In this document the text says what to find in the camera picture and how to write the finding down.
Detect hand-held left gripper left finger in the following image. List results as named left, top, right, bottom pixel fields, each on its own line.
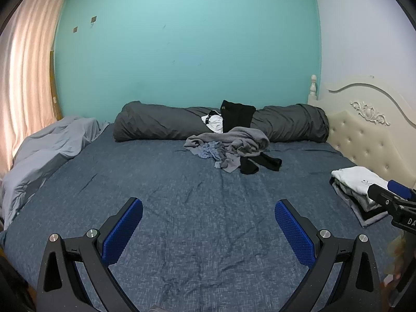
left=36, top=197, right=144, bottom=312

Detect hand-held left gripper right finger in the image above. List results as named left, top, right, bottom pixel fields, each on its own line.
left=275, top=199, right=381, bottom=312

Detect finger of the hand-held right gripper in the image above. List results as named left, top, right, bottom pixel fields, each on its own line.
left=387, top=179, right=416, bottom=199
left=367, top=184, right=416, bottom=209

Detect grey fleece sweater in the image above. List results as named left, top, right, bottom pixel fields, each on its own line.
left=185, top=127, right=270, bottom=157

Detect light grey folded garment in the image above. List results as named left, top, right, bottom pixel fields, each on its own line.
left=359, top=216, right=389, bottom=228

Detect cream tufted headboard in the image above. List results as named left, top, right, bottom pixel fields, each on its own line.
left=307, top=75, right=416, bottom=191

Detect grey crumpled garment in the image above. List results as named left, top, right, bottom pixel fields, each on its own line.
left=214, top=151, right=243, bottom=173

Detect light grey blanket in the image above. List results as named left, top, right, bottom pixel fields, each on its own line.
left=0, top=115, right=109, bottom=231

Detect dark grey rolled duvet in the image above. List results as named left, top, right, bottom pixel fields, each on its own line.
left=113, top=101, right=330, bottom=143

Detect blue patterned garment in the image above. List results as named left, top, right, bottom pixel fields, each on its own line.
left=198, top=141, right=228, bottom=161

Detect black pants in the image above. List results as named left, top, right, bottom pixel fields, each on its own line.
left=220, top=100, right=283, bottom=174

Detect white crumpled garment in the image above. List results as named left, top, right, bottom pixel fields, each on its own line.
left=201, top=110, right=225, bottom=134

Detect pink curtain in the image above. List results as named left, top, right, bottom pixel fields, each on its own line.
left=0, top=0, right=70, bottom=176

